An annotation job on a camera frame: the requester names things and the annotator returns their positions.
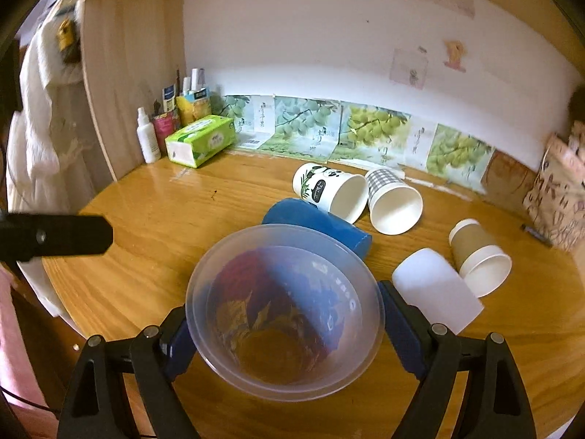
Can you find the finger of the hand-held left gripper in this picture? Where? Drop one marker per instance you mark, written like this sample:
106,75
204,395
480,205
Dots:
59,235

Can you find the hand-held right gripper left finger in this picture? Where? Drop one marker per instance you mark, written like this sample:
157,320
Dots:
176,350

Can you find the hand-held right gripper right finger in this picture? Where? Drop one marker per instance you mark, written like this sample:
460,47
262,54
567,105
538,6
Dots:
404,329

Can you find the clear plastic cup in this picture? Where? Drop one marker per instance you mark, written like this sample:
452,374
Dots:
283,311

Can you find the plain white paper cup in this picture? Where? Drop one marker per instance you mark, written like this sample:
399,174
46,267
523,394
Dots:
434,288

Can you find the brown sleeve paper cup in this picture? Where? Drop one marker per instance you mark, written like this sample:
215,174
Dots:
480,256

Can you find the checkered paper cup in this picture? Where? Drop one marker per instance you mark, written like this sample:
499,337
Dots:
393,201

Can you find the blue plastic cup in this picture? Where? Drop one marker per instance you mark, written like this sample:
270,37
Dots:
315,226

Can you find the white panda print paper cup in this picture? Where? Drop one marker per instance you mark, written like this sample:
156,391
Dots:
320,187

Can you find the white hanging garment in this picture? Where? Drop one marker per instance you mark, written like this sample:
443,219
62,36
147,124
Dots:
41,146

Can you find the white spray bottle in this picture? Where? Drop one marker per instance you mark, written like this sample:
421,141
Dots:
147,137

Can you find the pink packet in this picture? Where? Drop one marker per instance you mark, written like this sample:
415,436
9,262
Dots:
165,130

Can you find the black pen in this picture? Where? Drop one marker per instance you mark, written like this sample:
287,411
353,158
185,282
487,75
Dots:
535,233

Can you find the wooden shelf side panel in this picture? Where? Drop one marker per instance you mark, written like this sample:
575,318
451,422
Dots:
128,87

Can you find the green tissue box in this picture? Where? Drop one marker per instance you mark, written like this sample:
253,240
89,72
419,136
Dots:
201,139

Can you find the blue label bottle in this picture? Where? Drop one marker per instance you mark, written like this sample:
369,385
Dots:
168,96

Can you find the brown cardboard piece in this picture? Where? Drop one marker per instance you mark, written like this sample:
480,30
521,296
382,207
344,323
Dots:
507,180

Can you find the grape print carton sheet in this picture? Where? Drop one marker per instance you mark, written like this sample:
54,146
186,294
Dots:
301,123
370,132
237,112
452,151

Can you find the yellow green carton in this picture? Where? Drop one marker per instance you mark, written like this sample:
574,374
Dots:
194,105

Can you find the patterned pink bag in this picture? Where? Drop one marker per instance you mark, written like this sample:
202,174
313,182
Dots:
557,196

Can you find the white tube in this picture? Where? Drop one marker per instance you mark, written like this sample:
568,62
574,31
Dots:
196,80

